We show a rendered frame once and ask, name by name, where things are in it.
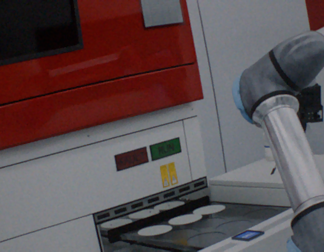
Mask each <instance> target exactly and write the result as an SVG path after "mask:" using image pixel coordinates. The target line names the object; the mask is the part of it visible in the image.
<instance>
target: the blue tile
mask: <svg viewBox="0 0 324 252"><path fill-rule="evenodd" d="M257 234H259V233H257V232H245V233H243V234H241V235H239V236H237V237H241V238H247V239H248V238H250V237H252V236H255V235H257Z"/></svg>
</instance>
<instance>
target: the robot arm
mask: <svg viewBox="0 0 324 252"><path fill-rule="evenodd" d="M323 67H324V27H323V28H322V29H318V30H317V31H309V30H308V31H305V32H303V33H300V34H298V35H294V36H292V37H290V38H288V39H286V40H285V41H282V42H280V43H279V44H278V45H277V46H275V47H274V48H273V49H272V50H270V51H269V52H268V53H267V54H265V55H263V56H262V57H261V58H260V59H259V60H258V61H256V62H255V63H254V64H253V65H251V66H249V67H248V68H247V69H245V70H244V71H242V73H241V74H240V75H239V76H238V77H237V78H236V79H235V80H234V81H233V84H232V94H233V99H234V102H235V104H236V106H237V109H238V110H239V111H240V112H241V115H242V116H243V117H244V119H245V120H246V121H247V122H249V123H251V124H254V125H255V126H257V127H258V128H261V129H263V130H264V133H265V137H266V139H267V142H268V144H269V147H270V149H271V151H272V154H273V158H274V160H275V163H276V165H277V169H278V172H279V174H280V176H281V180H282V182H283V184H284V188H285V190H286V193H287V196H288V199H289V201H290V204H291V207H292V211H293V212H294V216H293V218H292V220H291V223H290V226H291V228H292V232H293V234H294V235H292V236H290V237H289V239H288V240H287V244H286V245H287V251H288V252H324V180H323V177H322V175H321V173H320V169H319V168H318V165H317V162H316V160H315V157H314V154H313V152H312V150H311V148H310V144H309V141H312V140H314V139H315V138H316V134H315V133H314V132H312V129H311V128H310V125H308V124H307V123H315V122H323V105H322V104H321V86H320V85H318V83H317V82H316V77H317V75H318V74H319V73H320V71H321V70H322V69H323ZM319 111H322V118H320V114H317V112H319ZM318 118H319V119H318Z"/></svg>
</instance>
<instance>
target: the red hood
mask: <svg viewBox="0 0 324 252"><path fill-rule="evenodd" d="M202 99H204V95H203V88H202V84H201V78H200V71H199V67H198V60H197V57H196V50H195V43H194V39H193V34H192V27H191V21H190V17H189V12H188V7H187V2H186V0H0V151H1V150H5V149H9V148H12V147H15V146H19V145H23V144H26V143H28V144H29V143H32V142H36V141H40V140H44V139H48V138H52V137H56V136H59V135H63V134H67V133H71V132H75V131H79V130H81V129H85V128H89V127H94V126H97V125H101V124H105V123H109V122H114V121H119V120H121V119H125V118H129V117H134V116H138V115H141V114H146V113H150V112H152V111H157V110H161V109H166V108H170V107H175V106H179V105H182V104H185V103H189V102H193V101H198V100H202Z"/></svg>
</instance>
